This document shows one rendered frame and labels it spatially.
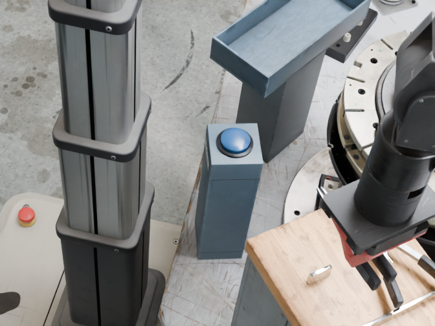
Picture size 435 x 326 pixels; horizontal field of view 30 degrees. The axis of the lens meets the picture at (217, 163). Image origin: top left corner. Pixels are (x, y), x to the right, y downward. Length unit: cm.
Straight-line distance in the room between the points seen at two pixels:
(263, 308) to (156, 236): 91
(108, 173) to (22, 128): 119
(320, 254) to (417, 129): 36
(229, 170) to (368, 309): 27
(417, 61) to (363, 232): 18
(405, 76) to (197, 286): 70
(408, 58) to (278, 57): 58
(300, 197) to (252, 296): 34
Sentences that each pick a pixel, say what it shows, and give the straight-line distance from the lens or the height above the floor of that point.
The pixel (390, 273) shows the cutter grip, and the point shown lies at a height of 119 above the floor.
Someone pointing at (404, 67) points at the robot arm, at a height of 144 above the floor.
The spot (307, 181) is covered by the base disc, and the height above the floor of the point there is 80.
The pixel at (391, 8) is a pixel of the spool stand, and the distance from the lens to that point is 172.
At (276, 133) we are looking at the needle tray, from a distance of 134.
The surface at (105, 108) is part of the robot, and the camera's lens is 117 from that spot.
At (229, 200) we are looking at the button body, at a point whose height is 95.
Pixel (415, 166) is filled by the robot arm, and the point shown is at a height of 137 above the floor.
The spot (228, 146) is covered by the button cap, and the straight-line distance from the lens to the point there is 108.
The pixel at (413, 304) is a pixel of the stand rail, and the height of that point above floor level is 108.
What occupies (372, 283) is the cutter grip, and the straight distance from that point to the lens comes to 83.
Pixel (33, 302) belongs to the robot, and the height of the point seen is 26.
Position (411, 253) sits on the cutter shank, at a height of 109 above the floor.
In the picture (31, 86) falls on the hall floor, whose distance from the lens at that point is 255.
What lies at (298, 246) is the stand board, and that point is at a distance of 98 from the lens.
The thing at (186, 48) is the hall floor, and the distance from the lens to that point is 266.
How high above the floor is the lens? 189
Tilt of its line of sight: 53 degrees down
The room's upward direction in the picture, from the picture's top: 9 degrees clockwise
